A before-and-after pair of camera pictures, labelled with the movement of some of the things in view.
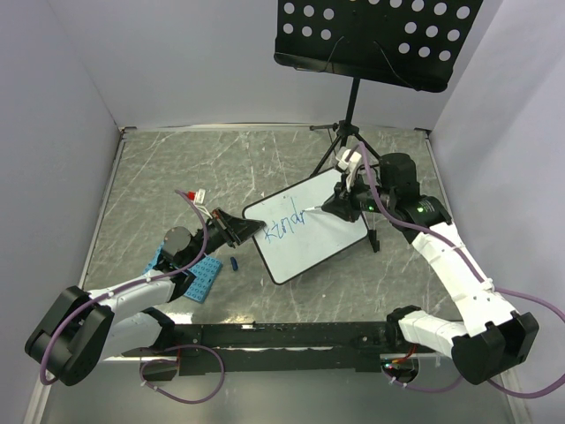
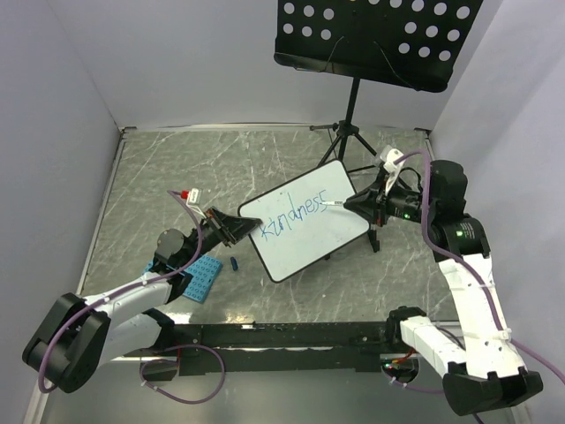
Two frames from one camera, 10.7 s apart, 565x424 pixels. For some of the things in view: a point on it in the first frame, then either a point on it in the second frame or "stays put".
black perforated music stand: [414, 44] stays put
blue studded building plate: [206, 270] stays put
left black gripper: [237, 230] stays put
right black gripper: [342, 206] -> [373, 208]
